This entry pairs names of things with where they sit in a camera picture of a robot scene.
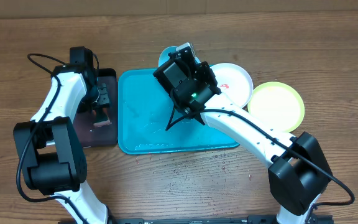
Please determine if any light blue plate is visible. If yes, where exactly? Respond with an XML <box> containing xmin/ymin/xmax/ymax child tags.
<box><xmin>158</xmin><ymin>42</ymin><xmax>201</xmax><ymax>66</ymax></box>

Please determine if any pink green sponge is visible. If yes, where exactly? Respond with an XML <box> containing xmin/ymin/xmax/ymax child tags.
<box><xmin>93</xmin><ymin>108</ymin><xmax>111</xmax><ymax>127</ymax></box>

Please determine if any white plate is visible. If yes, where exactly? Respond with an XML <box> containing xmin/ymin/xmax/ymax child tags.
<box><xmin>211</xmin><ymin>63</ymin><xmax>254</xmax><ymax>108</ymax></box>

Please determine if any yellow plate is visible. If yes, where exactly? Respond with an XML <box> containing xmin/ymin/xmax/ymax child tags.
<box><xmin>247</xmin><ymin>82</ymin><xmax>305</xmax><ymax>133</ymax></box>

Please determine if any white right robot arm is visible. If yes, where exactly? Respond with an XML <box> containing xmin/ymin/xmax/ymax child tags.
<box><xmin>153</xmin><ymin>54</ymin><xmax>332</xmax><ymax>223</ymax></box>

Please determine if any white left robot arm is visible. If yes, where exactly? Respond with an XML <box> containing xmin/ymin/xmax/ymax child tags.
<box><xmin>13</xmin><ymin>46</ymin><xmax>116</xmax><ymax>223</ymax></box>

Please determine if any teal plastic tray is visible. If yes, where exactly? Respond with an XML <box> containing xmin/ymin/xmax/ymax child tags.
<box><xmin>118</xmin><ymin>68</ymin><xmax>239</xmax><ymax>155</ymax></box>

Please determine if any black tray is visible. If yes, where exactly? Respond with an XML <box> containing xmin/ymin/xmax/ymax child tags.
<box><xmin>73</xmin><ymin>68</ymin><xmax>118</xmax><ymax>147</ymax></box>

